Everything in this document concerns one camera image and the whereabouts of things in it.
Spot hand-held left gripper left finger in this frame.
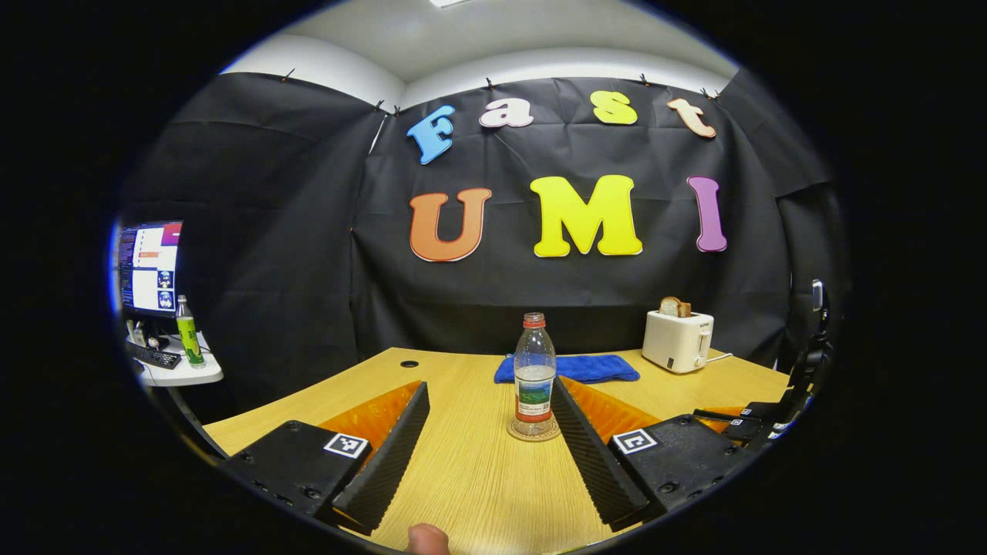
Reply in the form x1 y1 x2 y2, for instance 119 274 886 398
224 380 431 535

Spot green drink bottle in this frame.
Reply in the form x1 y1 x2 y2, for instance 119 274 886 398
176 295 207 368

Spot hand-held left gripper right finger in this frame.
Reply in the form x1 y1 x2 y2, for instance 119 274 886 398
551 375 753 529

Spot black backdrop cloth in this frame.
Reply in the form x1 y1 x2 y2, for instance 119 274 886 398
116 69 849 409

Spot white side table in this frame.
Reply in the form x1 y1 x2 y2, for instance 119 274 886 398
127 331 224 388

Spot round coaster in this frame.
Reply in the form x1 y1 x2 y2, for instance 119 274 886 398
507 416 562 442

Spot black keyboard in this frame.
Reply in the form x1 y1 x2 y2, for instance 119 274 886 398
126 341 183 370

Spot computer monitor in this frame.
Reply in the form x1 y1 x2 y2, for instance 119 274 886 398
117 220 184 318

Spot white toaster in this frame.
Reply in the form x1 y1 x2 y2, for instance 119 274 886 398
642 310 715 375

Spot clear plastic water bottle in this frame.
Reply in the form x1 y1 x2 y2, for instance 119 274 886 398
514 312 558 437

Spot blue towel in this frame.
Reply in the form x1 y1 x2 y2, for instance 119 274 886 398
494 354 641 385

